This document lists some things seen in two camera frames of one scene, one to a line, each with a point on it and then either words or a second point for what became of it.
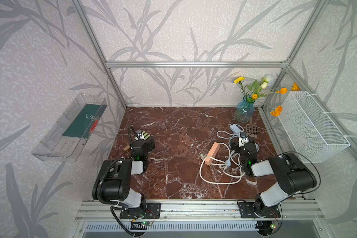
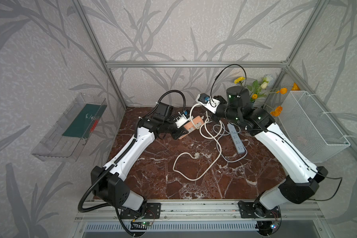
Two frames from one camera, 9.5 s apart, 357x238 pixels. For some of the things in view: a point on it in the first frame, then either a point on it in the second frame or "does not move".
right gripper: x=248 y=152 → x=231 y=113
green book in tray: x=84 y=123 does not move
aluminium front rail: x=219 y=210 does not move
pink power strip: x=211 y=153 → x=198 y=121
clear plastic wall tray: x=64 y=141 does not move
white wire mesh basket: x=316 y=138 does not move
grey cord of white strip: x=227 y=132 → x=219 y=152
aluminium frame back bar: x=199 y=64 does not move
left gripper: x=149 y=147 → x=180 y=131
